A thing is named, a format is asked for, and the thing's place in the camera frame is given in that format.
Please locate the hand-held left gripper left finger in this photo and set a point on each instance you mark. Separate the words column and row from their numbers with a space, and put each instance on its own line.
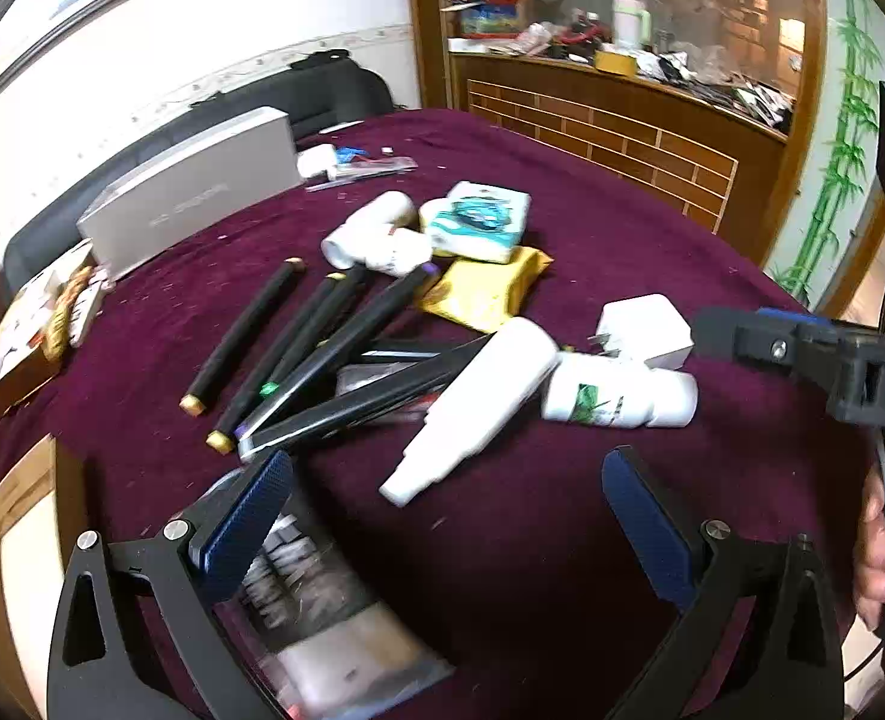
column 251, row 506

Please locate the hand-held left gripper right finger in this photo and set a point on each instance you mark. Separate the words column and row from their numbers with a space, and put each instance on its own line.
column 648, row 525

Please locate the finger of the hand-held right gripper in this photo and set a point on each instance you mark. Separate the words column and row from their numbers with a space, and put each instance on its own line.
column 757, row 341
column 795, row 316

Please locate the white charger plug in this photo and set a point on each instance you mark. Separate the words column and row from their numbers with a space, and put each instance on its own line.
column 648, row 330

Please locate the black white bagged packet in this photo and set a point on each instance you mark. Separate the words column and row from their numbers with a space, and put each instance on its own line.
column 322, row 615

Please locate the white bottle green label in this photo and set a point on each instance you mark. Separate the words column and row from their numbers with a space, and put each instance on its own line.
column 615, row 394

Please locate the black glossy case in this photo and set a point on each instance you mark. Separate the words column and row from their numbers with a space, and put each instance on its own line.
column 352, row 405

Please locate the black marker gold cap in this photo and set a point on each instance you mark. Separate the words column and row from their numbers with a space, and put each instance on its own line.
column 285, row 356

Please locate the black marker yellow caps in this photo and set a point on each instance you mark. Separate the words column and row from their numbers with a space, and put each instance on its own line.
column 243, row 337

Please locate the black marker green cap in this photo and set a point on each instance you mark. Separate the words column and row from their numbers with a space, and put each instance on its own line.
column 322, row 330

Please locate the white squeeze bottle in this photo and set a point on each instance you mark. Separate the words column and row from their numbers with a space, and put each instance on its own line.
column 480, row 405

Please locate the black marker purple cap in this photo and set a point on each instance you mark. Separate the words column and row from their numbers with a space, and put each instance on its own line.
column 375, row 319

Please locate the brown cardboard box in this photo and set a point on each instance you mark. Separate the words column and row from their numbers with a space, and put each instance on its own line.
column 22, row 555

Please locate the yellow foil packet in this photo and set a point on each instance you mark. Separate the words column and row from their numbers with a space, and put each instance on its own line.
column 480, row 289

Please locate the white bottle red label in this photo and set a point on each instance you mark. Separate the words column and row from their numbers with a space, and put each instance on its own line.
column 401, row 251

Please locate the white plastic bottle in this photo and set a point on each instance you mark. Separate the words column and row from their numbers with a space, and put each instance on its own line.
column 360, row 229

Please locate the teal white tissue packet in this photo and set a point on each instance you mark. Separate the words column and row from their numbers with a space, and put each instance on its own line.
column 480, row 221

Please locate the person's right hand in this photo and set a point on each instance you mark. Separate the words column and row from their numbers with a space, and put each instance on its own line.
column 877, row 555

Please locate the pile of assorted clutter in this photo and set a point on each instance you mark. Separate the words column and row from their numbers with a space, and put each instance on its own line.
column 712, row 82

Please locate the white printed small pouch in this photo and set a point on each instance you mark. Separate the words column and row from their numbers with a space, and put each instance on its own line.
column 91, row 304

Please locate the gold gift box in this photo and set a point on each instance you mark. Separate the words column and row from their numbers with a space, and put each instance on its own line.
column 7, row 360

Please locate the yellow box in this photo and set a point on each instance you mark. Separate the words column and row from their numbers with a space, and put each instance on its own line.
column 615, row 62

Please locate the grey shoe box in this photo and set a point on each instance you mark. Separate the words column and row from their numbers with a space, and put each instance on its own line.
column 187, row 195

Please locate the slim grey pen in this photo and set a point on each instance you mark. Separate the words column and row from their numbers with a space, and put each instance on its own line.
column 337, row 182

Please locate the white tumbler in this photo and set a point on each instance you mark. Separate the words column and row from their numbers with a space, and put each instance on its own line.
column 627, row 19

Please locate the white rounded case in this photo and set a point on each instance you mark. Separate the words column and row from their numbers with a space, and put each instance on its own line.
column 315, row 161

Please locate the red coiled item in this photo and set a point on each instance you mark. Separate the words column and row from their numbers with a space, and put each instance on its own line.
column 591, row 30

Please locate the toothbrush in clear packaging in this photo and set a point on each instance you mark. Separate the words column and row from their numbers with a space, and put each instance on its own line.
column 382, row 166

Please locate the white flat device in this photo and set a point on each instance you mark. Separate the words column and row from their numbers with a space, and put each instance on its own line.
column 330, row 132

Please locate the blue green box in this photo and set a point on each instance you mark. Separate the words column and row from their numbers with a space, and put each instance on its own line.
column 487, row 21

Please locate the black leather sofa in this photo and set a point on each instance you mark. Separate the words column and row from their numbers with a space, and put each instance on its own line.
column 337, row 90

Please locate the framed horse painting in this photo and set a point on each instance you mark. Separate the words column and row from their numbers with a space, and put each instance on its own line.
column 52, row 7

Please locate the green bamboo wall decal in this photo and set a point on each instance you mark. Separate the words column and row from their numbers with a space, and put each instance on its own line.
column 840, row 150

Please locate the wooden arched partition frame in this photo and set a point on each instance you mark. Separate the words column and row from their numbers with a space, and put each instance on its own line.
column 427, row 22

